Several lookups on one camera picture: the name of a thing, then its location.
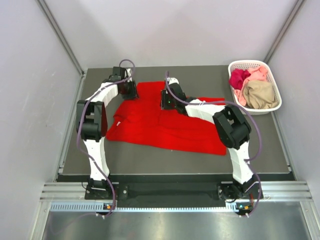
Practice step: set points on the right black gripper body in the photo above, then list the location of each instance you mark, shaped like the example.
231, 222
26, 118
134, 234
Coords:
167, 102

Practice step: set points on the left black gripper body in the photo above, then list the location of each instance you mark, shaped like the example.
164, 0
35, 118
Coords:
129, 91

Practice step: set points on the red t shirt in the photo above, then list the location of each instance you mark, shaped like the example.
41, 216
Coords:
142, 121

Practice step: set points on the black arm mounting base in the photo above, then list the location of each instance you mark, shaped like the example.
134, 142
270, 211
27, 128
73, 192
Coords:
167, 191

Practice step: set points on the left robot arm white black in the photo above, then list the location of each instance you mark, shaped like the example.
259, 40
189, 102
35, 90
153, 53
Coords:
92, 127

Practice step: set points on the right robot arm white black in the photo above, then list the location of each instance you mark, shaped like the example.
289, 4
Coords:
232, 128

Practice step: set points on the magenta t shirt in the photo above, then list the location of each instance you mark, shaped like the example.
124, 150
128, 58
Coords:
237, 78

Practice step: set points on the white plastic laundry basket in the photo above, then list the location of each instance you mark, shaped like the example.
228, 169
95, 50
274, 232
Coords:
245, 65

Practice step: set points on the beige t shirt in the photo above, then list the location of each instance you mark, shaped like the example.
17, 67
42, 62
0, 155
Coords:
259, 95

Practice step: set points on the pink t shirt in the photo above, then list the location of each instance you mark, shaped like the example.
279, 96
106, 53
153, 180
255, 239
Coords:
256, 74

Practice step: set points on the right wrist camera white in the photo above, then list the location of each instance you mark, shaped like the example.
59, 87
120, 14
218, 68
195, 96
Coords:
172, 80

